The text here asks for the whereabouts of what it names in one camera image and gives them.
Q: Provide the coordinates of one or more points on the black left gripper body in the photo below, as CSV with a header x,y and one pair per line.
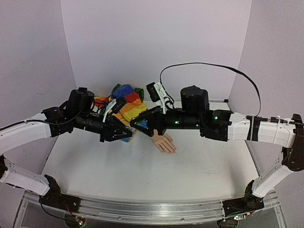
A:
x,y
108,129

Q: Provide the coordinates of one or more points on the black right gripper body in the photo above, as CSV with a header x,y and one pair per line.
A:
x,y
157,122

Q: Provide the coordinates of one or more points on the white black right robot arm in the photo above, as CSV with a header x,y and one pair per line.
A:
x,y
225,125

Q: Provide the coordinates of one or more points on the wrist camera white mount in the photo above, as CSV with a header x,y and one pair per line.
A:
x,y
114,107
160,97

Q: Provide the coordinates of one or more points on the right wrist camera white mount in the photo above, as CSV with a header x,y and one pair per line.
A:
x,y
160,97

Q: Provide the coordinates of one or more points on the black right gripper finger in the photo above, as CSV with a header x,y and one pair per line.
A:
x,y
147,130
146,117

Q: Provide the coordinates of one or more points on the mannequin hand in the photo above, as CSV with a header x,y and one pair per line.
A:
x,y
164,143

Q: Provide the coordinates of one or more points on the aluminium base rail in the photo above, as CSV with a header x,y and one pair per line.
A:
x,y
34,212

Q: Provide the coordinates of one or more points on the rainbow striped cloth sleeve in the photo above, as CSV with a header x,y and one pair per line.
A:
x,y
134,102

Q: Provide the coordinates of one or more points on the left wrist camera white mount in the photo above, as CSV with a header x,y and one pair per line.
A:
x,y
114,107

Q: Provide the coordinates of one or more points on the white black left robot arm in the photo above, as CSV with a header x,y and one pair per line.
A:
x,y
77,112

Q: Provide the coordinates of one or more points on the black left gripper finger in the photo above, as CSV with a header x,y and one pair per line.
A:
x,y
120,125
125,137

